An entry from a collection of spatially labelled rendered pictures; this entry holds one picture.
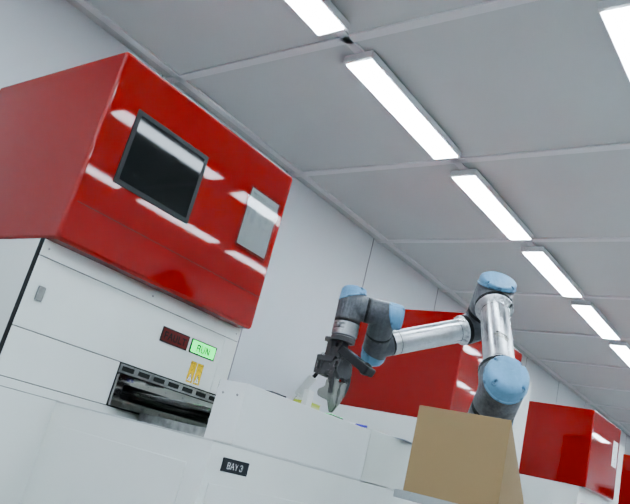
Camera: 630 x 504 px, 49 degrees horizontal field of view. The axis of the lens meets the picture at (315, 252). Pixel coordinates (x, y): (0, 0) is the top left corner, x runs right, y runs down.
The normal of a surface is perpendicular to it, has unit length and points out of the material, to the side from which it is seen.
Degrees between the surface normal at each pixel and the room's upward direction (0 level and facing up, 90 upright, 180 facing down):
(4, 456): 90
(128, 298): 90
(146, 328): 90
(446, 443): 90
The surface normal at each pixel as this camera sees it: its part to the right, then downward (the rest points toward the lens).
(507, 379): 0.14, -0.75
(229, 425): -0.58, -0.38
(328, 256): 0.78, 0.00
